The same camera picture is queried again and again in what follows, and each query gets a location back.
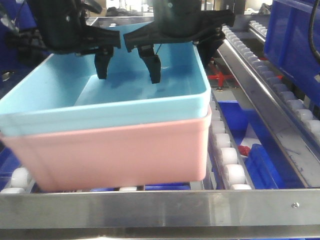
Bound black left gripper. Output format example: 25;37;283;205
8;0;121;79

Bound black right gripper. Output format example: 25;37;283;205
123;0;235;84

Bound light blue plastic box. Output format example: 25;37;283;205
0;21;212;137

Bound pink plastic box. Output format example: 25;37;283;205
0;112;212;192

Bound blue crate on right shelf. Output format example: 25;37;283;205
264;0;320;106

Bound stainless steel shelf rack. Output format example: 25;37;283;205
0;13;320;240

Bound blue crate at left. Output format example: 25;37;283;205
0;0;48;73

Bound white roller track middle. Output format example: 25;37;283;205
208;100;255;190

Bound white roller track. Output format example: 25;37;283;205
208;100;255;190
222;25;320;143

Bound blue crates on lower level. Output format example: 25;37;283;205
210;101;304;190

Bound white roller track right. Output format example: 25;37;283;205
222;25;320;143

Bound red frame part below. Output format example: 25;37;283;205
207;57;234;91

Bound black cable at right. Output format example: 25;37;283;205
307;0;320;60

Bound steel divider rail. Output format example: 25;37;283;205
218;39;320;188

